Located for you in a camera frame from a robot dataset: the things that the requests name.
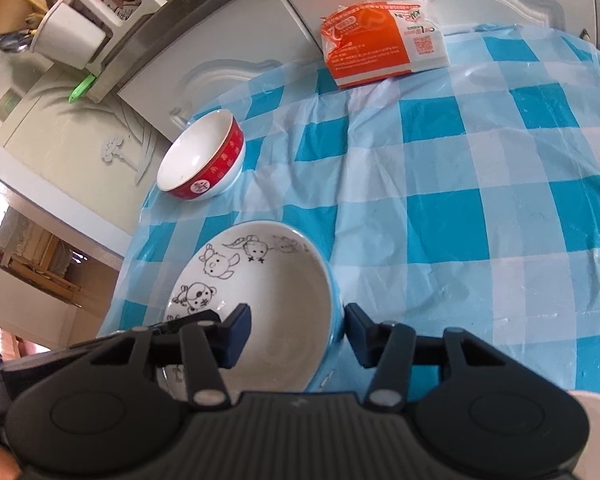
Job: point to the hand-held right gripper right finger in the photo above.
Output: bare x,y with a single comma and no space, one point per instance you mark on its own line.
361,335

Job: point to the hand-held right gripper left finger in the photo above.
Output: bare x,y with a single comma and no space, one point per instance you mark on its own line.
237,335

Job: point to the cartoon animal bowl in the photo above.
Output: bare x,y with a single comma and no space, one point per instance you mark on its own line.
280,300

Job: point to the red bowl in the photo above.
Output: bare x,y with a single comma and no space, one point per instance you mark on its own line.
195,155

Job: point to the wooden dining table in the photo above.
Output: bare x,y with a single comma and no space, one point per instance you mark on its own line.
45,260

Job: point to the blue checked tablecloth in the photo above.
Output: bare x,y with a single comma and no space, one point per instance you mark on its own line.
455,185

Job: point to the orange plastic packet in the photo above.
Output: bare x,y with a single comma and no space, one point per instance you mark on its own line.
375,55

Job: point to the green plastic tool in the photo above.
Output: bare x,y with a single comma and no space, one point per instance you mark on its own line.
82,87

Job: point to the grey stone countertop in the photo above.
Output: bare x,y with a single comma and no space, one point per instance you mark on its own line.
180,5

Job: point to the white utensil holder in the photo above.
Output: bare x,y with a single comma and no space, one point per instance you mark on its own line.
65,35

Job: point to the metal spoon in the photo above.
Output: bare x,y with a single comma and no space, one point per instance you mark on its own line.
12,42

